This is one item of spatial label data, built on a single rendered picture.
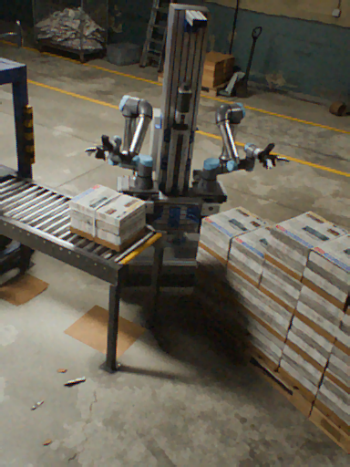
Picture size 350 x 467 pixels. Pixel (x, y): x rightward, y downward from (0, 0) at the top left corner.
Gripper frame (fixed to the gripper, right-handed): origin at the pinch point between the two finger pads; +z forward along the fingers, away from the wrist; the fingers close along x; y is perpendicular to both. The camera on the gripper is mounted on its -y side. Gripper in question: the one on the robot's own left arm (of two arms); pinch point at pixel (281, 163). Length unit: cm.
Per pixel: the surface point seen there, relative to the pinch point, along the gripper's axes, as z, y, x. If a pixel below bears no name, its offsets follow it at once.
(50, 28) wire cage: -803, 96, -135
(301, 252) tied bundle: 63, 17, 40
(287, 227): 45, 12, 34
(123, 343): -9, 108, 122
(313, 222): 47, 15, 14
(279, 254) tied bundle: 50, 26, 43
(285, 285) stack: 59, 42, 43
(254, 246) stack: 26, 35, 41
